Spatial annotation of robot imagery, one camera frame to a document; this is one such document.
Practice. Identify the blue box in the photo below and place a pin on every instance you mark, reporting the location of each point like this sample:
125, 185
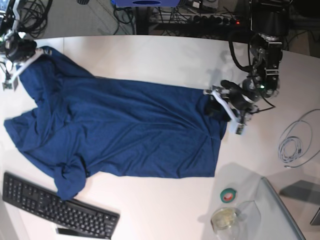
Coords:
146, 3

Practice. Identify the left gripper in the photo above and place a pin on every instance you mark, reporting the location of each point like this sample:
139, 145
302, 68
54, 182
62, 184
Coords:
240, 99

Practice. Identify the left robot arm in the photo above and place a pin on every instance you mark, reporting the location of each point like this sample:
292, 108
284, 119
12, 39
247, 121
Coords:
269, 23

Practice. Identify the clear glass bottle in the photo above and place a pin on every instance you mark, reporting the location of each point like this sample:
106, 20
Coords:
225, 224

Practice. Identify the black computer keyboard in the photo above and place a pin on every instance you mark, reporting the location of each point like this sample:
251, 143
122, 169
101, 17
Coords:
75, 217

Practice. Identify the dark blue t-shirt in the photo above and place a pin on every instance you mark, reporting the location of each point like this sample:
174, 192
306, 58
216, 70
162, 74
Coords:
83, 124

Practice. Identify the green and red tape roll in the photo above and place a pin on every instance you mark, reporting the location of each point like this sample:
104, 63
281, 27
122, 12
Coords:
228, 195

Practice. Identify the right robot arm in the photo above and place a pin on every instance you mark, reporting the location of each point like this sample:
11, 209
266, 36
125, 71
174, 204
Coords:
10, 22

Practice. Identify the black power strip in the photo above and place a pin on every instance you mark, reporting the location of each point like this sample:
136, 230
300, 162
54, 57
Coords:
208, 19

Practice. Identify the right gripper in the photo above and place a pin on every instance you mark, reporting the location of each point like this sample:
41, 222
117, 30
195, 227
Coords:
19, 49

